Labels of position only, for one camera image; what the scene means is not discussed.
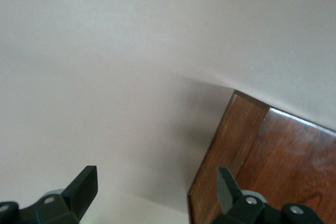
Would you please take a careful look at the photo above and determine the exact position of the dark red-brown wooden cabinet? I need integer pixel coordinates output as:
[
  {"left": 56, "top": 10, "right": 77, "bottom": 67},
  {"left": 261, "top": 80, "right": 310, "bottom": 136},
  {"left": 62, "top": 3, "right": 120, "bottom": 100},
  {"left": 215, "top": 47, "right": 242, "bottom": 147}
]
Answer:
[{"left": 186, "top": 89, "right": 336, "bottom": 224}]

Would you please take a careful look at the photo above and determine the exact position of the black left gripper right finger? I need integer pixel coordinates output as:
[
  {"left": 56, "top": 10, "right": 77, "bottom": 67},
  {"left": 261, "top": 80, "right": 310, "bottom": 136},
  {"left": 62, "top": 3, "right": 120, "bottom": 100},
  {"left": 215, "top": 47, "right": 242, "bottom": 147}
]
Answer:
[{"left": 216, "top": 166, "right": 244, "bottom": 214}]

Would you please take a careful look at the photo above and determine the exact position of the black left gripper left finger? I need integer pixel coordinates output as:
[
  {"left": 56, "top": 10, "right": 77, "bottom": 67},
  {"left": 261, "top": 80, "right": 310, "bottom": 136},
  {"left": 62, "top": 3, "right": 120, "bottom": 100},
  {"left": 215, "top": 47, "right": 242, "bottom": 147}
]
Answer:
[{"left": 62, "top": 165, "right": 98, "bottom": 221}]

